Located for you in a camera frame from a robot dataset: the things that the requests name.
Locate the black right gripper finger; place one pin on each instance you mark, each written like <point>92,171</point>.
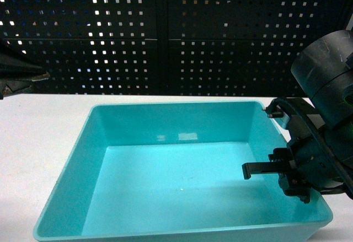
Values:
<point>257,168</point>
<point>303,193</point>

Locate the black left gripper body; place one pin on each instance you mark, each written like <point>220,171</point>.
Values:
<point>5,53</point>

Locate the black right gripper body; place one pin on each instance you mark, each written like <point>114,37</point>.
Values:
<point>319,152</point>

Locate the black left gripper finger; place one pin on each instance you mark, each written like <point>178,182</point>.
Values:
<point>13,87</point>
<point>21,69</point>

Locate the turquoise plastic bin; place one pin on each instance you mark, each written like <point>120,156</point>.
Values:
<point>173,172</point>

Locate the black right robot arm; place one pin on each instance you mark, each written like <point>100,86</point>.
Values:
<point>325,76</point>

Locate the black perforated metal panel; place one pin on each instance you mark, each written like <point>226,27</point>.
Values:
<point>165,19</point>

